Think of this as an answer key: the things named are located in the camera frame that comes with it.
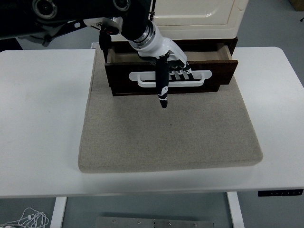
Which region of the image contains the white and black hand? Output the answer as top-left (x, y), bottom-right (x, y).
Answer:
top-left (135, 28), bottom-right (195, 109)

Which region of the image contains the white drawer handle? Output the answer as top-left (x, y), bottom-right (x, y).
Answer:
top-left (128, 70), bottom-right (212, 89)

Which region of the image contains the dark wooden drawer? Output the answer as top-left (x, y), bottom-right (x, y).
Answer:
top-left (104, 44), bottom-right (239, 95)

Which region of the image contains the dark wooden drawer housing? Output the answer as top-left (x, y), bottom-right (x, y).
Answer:
top-left (103, 37), bottom-right (238, 96)

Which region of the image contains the cream plastic cabinet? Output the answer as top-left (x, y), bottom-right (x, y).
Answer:
top-left (110, 0), bottom-right (247, 41)

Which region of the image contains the beige fabric mat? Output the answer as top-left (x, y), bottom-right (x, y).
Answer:
top-left (77, 45), bottom-right (264, 174)

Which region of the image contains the cardboard box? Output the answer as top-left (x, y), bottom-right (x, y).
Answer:
top-left (289, 0), bottom-right (304, 11)

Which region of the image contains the person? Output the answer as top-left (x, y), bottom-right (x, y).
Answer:
top-left (0, 38), bottom-right (23, 51)

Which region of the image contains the white table leg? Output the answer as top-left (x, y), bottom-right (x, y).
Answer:
top-left (226, 191), bottom-right (245, 228)
top-left (49, 197), bottom-right (68, 228)

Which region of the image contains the black table control panel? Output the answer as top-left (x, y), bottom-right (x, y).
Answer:
top-left (257, 189), bottom-right (304, 197)

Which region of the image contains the white cable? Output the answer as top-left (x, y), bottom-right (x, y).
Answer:
top-left (0, 207), bottom-right (50, 228)

